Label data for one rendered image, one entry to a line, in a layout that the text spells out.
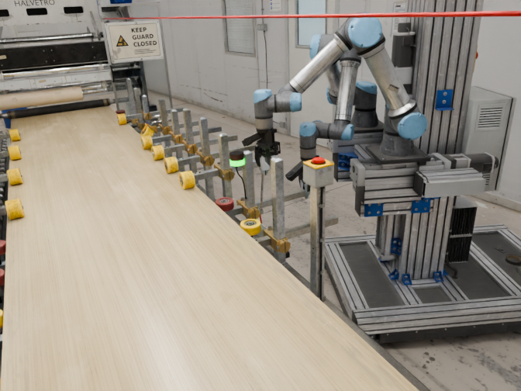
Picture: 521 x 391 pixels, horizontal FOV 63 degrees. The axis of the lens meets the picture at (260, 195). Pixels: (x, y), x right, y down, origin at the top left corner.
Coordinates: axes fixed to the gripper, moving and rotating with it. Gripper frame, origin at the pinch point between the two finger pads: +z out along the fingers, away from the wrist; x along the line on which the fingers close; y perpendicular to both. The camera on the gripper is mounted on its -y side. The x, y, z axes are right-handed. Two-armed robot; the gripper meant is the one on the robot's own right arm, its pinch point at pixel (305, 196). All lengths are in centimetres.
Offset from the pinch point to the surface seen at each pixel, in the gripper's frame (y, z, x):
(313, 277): -33, 1, -55
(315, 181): -34, -36, -58
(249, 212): -33.6, -3.8, -7.3
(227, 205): -41.9, -8.1, -3.9
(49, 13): -75, -88, 278
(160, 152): -49, -13, 71
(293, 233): -23.3, 0.5, -26.5
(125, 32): -20, -69, 248
